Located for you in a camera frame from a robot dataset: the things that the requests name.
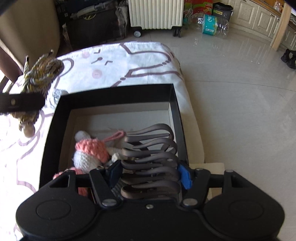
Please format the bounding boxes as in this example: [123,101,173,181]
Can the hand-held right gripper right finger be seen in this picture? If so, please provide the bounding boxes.
[178,161,249,207]

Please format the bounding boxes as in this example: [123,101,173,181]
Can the printed cartoon blanket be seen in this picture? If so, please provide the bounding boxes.
[0,41,205,209]

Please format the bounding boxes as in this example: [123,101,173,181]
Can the red cardboard box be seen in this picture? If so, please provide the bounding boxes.
[184,0,213,18]

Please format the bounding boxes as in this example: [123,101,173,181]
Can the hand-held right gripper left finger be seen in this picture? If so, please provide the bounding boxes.
[46,159,122,207]

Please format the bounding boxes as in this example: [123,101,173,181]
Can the grey gold tassel charm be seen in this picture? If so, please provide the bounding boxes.
[18,49,64,138]

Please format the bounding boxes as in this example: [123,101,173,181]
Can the black cardboard box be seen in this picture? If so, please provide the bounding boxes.
[38,84,189,200]

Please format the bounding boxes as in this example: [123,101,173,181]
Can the cream cabinets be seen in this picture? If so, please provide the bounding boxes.
[231,0,296,50]

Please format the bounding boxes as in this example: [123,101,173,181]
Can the pink crochet doll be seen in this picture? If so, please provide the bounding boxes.
[52,130,130,198]

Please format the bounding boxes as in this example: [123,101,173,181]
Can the white scrunchie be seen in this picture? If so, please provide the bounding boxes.
[51,89,69,106]

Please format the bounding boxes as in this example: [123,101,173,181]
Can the cream ribbed suitcase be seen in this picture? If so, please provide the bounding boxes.
[128,0,186,38]

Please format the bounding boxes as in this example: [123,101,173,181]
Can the black trash bin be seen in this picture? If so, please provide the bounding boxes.
[212,2,234,20]

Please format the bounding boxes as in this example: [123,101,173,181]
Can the clear bottle blue label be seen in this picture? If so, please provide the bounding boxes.
[197,12,230,39]

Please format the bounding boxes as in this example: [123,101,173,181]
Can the wooden table leg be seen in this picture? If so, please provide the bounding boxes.
[270,3,292,52]

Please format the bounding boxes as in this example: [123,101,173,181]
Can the black suitcase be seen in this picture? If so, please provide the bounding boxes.
[56,0,130,50]

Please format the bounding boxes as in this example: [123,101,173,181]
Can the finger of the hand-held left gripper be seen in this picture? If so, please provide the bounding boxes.
[0,92,46,115]

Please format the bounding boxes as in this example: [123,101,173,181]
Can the brown hair claw clip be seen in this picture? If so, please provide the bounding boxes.
[120,123,182,200]

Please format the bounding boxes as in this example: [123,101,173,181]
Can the black object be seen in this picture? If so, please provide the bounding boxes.
[281,48,296,70]

